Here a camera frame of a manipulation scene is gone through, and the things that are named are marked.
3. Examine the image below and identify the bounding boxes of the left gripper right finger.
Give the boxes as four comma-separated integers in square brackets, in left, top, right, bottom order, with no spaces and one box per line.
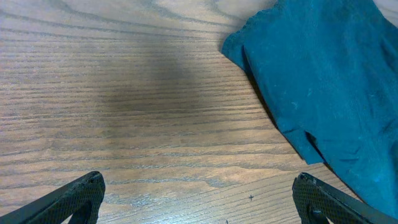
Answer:
[292,172,397,224]

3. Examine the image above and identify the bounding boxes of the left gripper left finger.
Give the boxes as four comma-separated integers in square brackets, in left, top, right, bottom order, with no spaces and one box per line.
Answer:
[1,171,106,224]

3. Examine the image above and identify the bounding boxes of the navy blue shorts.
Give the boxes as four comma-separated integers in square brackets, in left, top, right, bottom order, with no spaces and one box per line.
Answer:
[221,0,397,217]

